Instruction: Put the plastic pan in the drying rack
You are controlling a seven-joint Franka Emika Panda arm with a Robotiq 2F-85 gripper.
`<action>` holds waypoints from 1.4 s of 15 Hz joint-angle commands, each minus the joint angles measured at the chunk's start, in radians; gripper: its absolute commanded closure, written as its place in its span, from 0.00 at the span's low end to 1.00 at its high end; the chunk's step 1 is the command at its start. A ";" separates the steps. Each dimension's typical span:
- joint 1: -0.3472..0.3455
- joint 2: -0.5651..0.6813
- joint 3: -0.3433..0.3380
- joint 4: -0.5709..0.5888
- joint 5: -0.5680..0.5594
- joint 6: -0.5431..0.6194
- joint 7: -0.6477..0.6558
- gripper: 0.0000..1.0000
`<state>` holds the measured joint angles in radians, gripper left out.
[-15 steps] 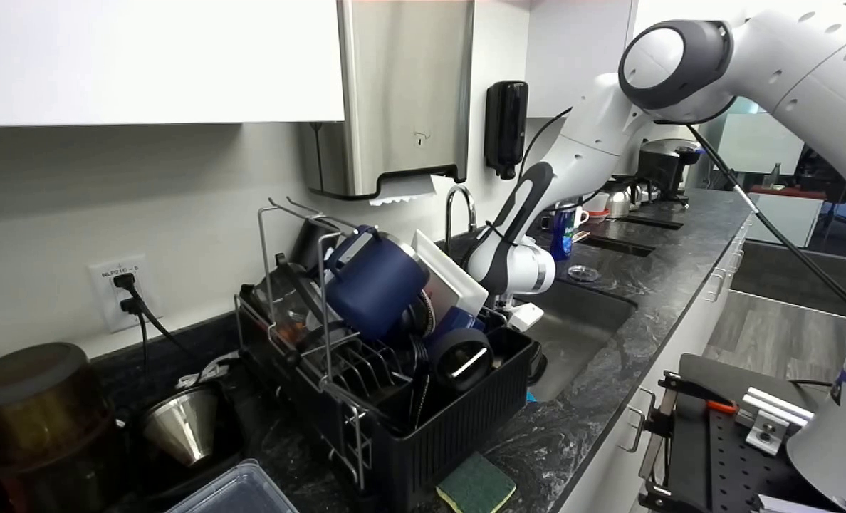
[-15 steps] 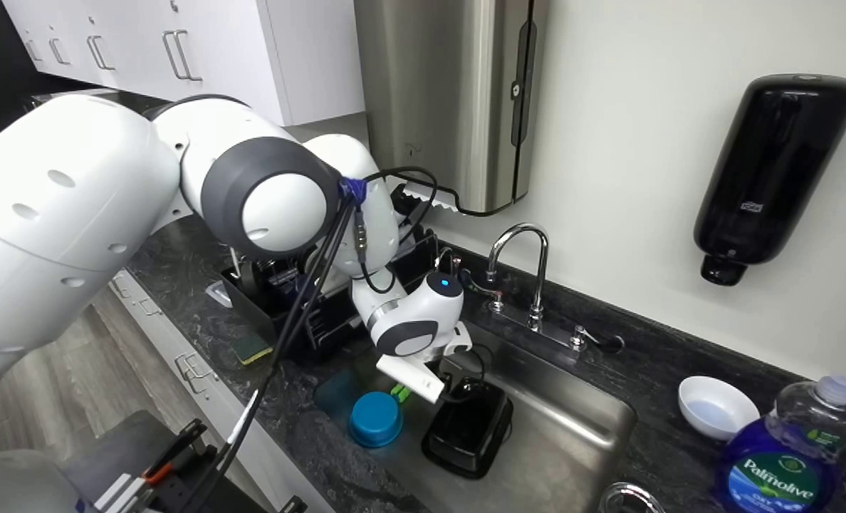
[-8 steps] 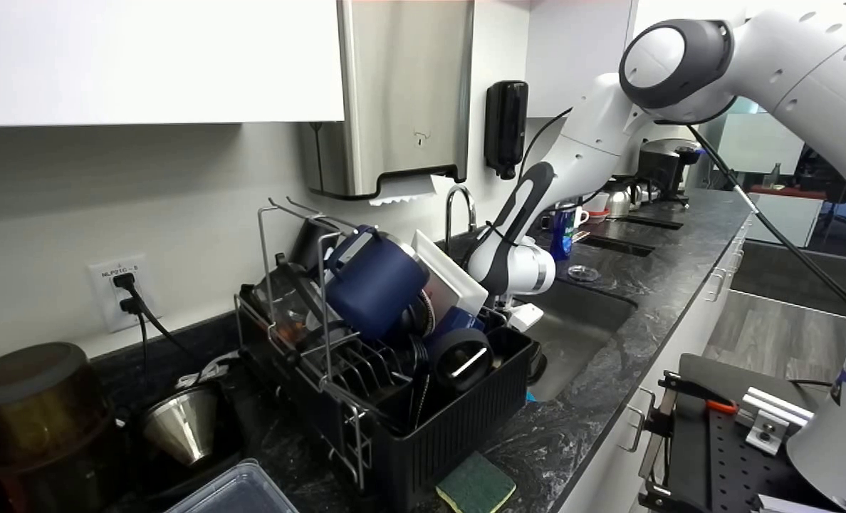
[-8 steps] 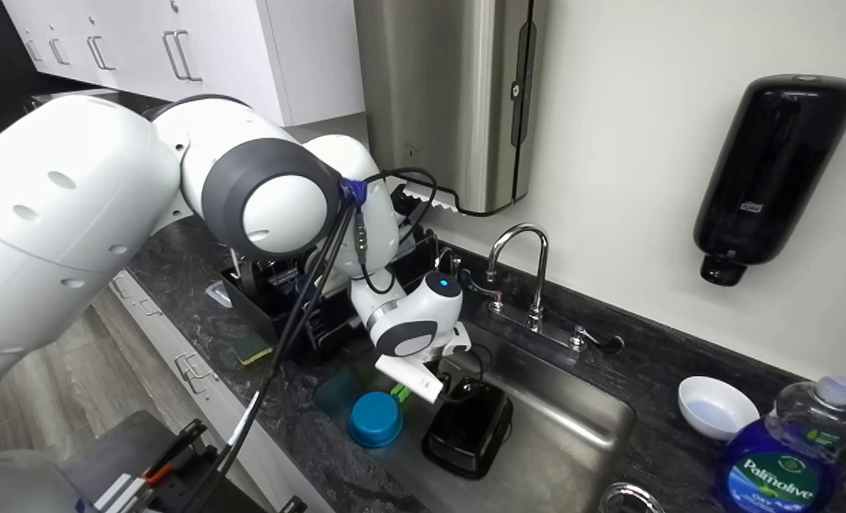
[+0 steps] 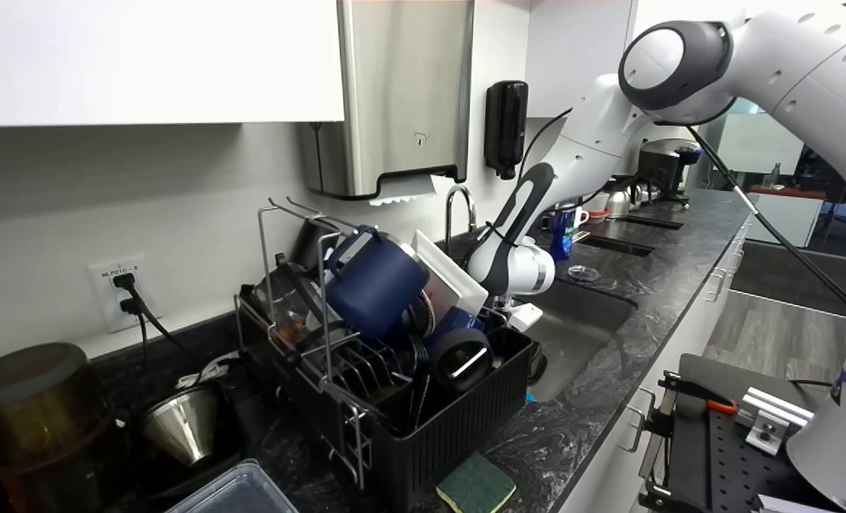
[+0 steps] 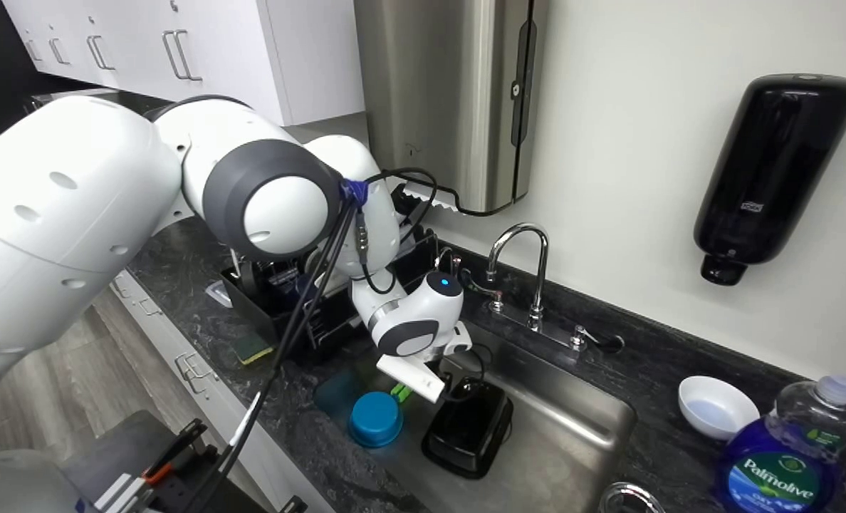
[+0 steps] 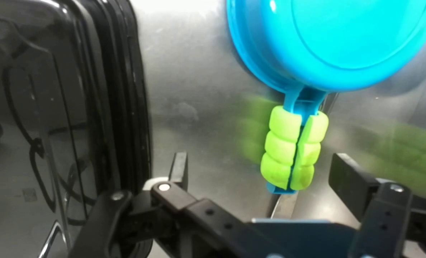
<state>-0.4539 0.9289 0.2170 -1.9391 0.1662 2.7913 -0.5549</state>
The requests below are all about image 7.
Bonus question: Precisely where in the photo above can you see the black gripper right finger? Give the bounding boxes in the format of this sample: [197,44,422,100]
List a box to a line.
[329,151,426,258]

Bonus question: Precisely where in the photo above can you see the stainless steel sink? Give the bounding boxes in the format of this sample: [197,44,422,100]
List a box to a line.
[131,0,426,258]

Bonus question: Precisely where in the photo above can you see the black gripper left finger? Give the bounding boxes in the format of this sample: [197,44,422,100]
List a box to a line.
[71,150,253,258]

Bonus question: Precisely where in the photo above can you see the blue plastic pan green handle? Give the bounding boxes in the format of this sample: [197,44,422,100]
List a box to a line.
[225,0,426,196]

